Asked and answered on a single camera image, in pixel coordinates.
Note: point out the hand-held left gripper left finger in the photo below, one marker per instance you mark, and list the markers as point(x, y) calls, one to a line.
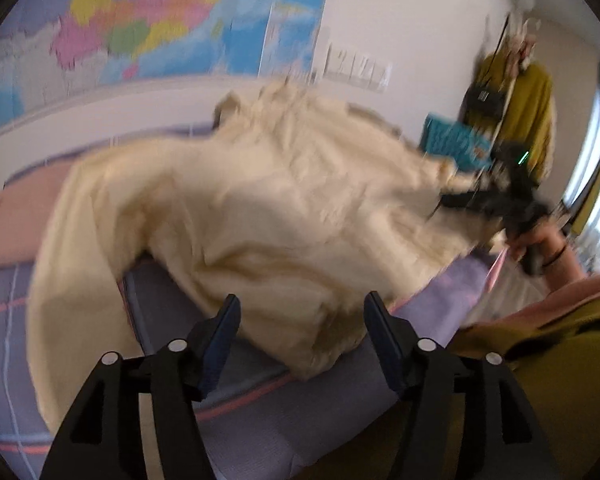
point(220, 337)

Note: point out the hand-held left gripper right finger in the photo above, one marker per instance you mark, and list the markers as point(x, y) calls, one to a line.
point(385, 347)

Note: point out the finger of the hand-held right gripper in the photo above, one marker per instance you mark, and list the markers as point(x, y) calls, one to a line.
point(467, 201)

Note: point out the cream jacket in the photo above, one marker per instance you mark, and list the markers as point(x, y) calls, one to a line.
point(255, 200)

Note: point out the black shoulder bag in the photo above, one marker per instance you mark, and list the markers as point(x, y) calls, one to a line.
point(485, 102)

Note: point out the person's right forearm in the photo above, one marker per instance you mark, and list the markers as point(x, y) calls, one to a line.
point(570, 272)

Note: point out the person's right hand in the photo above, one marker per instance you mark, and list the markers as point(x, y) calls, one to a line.
point(540, 240)

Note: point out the teal perforated plastic rack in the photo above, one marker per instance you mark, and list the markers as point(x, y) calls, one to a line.
point(450, 140)

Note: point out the hanging mustard coat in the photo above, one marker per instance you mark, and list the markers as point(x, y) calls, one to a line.
point(530, 105)

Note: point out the bright window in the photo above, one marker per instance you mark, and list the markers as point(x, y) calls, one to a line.
point(592, 130)

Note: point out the purple checked bed sheet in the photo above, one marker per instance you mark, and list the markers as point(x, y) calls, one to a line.
point(290, 410)

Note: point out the person's pink sleeve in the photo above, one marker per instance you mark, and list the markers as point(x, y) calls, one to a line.
point(580, 295)

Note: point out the pale hanging cloth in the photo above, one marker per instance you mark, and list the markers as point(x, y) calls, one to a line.
point(524, 40)

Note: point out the person's mustard clothing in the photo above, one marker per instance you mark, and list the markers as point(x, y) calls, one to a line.
point(570, 400)

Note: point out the pink garment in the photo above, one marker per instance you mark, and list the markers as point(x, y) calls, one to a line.
point(15, 220)

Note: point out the white wall switch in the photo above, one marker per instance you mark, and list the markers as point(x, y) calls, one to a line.
point(381, 77)

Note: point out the white wall socket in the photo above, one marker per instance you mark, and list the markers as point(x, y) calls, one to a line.
point(360, 71)
point(337, 62)

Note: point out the colourful wall map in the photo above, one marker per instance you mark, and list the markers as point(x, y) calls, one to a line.
point(155, 20)

